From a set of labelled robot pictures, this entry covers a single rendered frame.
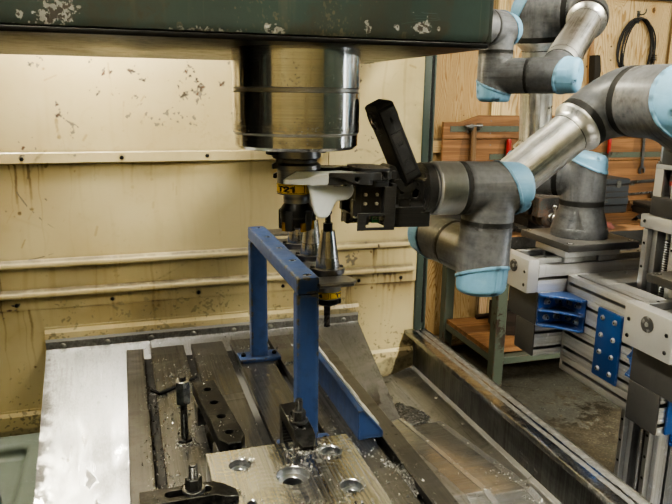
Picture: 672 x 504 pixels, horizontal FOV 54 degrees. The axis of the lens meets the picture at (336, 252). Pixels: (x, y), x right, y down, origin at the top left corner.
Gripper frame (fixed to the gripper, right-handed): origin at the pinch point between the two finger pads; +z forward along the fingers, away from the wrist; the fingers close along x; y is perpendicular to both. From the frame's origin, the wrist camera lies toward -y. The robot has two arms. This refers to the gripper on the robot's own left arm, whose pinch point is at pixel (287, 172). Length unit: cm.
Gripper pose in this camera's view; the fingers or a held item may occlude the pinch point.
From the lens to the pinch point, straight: 86.3
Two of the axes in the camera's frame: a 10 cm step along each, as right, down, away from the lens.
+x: -3.0, -2.2, 9.3
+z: -9.5, 0.4, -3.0
